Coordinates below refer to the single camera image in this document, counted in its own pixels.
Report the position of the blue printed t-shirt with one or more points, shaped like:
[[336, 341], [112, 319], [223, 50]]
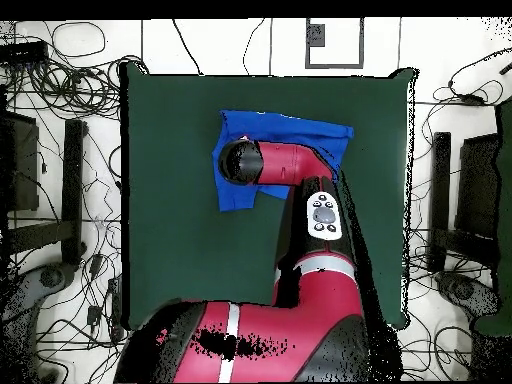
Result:
[[280, 126]]

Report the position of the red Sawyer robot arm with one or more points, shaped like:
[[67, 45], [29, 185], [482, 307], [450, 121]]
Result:
[[292, 164]]

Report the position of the black box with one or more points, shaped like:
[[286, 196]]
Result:
[[20, 160], [478, 184]]

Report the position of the black power strip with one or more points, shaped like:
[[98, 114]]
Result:
[[24, 52], [116, 308]]

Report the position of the black power adapter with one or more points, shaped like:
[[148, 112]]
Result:
[[94, 314], [96, 264]]

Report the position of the gray office chair base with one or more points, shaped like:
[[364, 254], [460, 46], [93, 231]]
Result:
[[52, 276], [464, 290]]

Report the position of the black stand frame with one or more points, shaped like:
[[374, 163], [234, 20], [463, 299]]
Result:
[[72, 180], [440, 180]]

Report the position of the green cloth on side table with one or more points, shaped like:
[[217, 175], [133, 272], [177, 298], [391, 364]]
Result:
[[504, 200]]

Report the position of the dark green table cloth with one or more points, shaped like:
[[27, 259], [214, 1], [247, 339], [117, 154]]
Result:
[[180, 260]]

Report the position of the dark square floor tag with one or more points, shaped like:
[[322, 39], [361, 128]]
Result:
[[316, 35]]

